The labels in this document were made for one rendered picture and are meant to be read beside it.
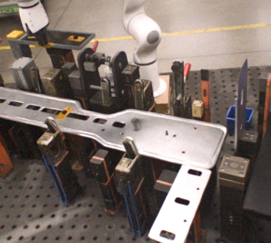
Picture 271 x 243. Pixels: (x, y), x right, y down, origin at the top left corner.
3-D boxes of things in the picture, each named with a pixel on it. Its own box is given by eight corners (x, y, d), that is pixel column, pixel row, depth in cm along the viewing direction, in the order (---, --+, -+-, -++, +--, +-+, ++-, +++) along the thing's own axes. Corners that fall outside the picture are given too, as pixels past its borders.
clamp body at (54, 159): (54, 203, 155) (28, 143, 135) (70, 181, 164) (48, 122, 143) (72, 208, 151) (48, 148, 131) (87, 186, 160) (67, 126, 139)
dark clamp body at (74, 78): (81, 141, 184) (60, 78, 161) (94, 124, 193) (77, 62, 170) (99, 145, 180) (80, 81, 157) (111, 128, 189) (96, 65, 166)
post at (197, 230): (180, 251, 129) (173, 198, 112) (190, 225, 137) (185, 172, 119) (198, 257, 126) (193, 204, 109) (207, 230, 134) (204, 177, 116)
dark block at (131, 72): (135, 145, 175) (120, 72, 150) (141, 136, 180) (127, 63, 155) (144, 147, 173) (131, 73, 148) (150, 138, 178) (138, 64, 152)
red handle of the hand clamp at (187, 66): (172, 98, 139) (182, 61, 143) (173, 100, 141) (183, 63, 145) (182, 100, 137) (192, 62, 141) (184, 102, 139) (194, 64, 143)
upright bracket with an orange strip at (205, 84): (205, 167, 158) (200, 69, 128) (205, 164, 159) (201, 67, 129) (211, 169, 157) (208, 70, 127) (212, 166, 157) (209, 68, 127)
